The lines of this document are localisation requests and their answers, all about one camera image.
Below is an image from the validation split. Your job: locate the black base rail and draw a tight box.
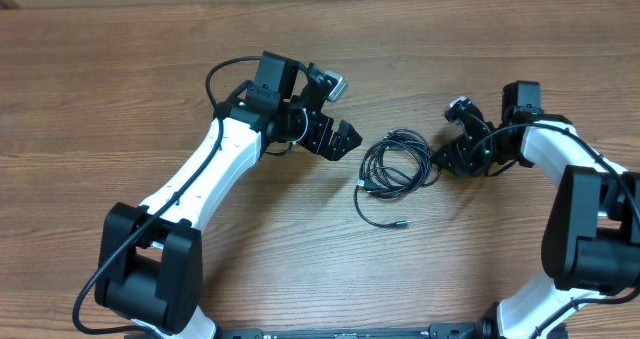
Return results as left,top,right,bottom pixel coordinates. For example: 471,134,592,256
214,323,486,339

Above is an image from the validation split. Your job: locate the black cable bundle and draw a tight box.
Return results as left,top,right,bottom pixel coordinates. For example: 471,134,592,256
353,128,443,230

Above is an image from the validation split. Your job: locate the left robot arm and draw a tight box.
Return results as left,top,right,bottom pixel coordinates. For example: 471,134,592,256
72,52,362,338

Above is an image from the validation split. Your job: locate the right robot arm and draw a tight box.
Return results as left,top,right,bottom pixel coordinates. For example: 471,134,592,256
433,81,639,338

